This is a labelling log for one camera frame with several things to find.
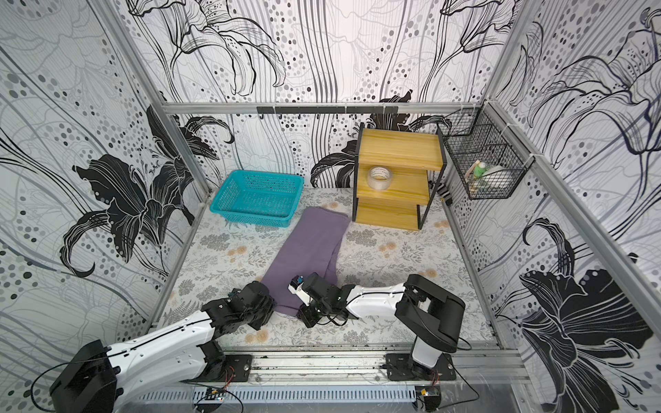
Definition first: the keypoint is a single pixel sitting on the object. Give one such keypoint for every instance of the wooden black-framed shelf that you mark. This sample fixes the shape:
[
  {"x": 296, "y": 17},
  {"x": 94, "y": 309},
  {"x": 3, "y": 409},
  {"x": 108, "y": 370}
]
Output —
[{"x": 417, "y": 162}]

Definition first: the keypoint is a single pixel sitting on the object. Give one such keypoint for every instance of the small black power module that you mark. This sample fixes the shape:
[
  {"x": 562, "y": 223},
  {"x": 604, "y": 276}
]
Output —
[{"x": 428, "y": 398}]

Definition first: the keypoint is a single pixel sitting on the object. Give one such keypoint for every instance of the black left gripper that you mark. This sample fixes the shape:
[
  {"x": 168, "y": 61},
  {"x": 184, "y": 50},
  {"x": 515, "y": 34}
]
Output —
[{"x": 270, "y": 305}]

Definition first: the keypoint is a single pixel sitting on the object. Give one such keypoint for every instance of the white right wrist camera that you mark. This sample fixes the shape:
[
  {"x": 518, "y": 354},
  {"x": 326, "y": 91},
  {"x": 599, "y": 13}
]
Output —
[{"x": 296, "y": 288}]

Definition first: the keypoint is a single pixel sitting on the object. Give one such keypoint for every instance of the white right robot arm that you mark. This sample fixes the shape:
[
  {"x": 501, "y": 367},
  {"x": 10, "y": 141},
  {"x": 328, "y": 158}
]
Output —
[{"x": 431, "y": 312}]

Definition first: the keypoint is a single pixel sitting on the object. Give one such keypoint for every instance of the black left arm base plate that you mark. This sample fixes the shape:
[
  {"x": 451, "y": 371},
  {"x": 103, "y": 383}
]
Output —
[{"x": 231, "y": 368}]

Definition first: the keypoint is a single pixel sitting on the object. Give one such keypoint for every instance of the green white bottle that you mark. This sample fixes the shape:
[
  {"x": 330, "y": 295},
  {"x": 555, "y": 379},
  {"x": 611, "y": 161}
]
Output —
[{"x": 479, "y": 169}]

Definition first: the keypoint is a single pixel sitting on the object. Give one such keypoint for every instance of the clear tape roll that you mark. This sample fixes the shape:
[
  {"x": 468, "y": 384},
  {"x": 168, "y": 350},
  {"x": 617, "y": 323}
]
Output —
[{"x": 379, "y": 178}]

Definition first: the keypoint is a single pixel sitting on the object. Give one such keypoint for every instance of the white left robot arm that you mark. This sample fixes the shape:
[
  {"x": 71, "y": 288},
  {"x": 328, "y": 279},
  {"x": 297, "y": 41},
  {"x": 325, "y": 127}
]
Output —
[{"x": 101, "y": 378}]

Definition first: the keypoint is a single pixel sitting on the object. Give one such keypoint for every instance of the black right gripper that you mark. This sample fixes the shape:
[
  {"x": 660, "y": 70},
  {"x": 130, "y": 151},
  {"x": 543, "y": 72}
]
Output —
[{"x": 312, "y": 302}]

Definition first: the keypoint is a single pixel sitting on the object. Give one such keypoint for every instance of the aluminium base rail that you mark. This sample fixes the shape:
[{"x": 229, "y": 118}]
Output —
[{"x": 363, "y": 367}]

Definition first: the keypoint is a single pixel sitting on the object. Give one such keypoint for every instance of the floral patterned tablecloth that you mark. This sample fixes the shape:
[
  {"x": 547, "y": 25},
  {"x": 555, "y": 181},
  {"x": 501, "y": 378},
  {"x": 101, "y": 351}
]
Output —
[{"x": 226, "y": 255}]

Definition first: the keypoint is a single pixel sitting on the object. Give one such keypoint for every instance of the teal plastic basket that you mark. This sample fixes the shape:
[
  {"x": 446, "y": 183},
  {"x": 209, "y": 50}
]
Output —
[{"x": 258, "y": 198}]

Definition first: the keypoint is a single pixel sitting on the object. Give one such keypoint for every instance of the white slotted cable duct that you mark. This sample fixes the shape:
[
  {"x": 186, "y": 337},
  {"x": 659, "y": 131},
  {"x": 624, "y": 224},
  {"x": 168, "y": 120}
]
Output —
[{"x": 271, "y": 394}]

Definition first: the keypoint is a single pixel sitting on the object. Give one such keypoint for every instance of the black wire basket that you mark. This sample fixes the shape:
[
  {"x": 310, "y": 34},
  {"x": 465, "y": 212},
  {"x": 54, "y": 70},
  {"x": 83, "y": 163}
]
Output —
[{"x": 480, "y": 134}]

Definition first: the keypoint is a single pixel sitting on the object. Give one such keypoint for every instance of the small green circuit board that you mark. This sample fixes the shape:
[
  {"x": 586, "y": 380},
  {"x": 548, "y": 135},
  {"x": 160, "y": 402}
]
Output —
[{"x": 215, "y": 395}]

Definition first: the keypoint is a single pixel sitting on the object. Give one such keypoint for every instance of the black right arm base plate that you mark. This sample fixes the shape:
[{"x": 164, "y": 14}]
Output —
[{"x": 401, "y": 367}]

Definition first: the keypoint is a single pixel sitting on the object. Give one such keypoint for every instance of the purple long pants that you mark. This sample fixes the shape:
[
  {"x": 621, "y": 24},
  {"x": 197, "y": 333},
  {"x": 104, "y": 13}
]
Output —
[{"x": 312, "y": 247}]

